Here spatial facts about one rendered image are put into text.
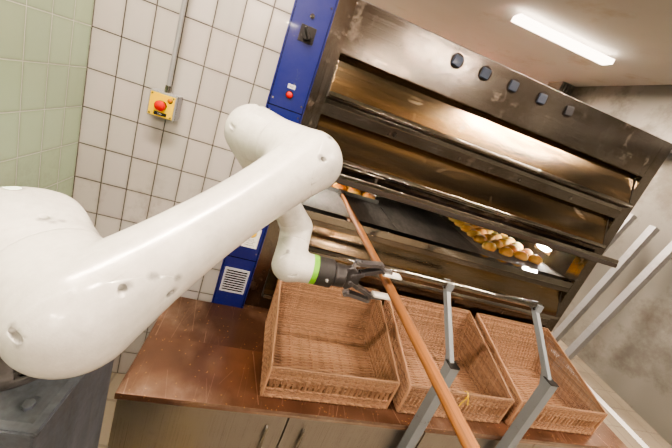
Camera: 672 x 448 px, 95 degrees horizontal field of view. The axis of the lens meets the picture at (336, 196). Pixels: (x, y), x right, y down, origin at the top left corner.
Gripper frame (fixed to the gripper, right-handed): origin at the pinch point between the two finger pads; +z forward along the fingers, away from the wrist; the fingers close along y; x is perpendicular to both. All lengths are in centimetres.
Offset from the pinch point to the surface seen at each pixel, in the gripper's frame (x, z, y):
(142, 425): 0, -66, 76
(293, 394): -4, -15, 59
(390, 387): -5, 24, 49
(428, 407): 6, 34, 44
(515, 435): 7, 82, 54
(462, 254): -53, 66, 2
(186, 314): -40, -65, 61
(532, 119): -54, 66, -75
